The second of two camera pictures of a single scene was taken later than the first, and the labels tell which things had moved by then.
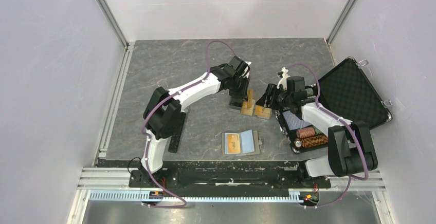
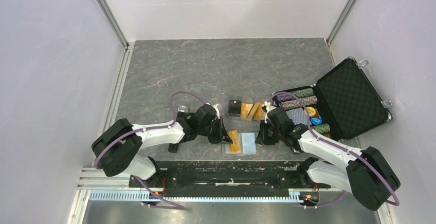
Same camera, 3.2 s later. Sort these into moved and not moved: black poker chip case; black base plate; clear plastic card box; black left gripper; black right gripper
Moved: black right gripper; black left gripper
Not moved: clear plastic card box; black poker chip case; black base plate
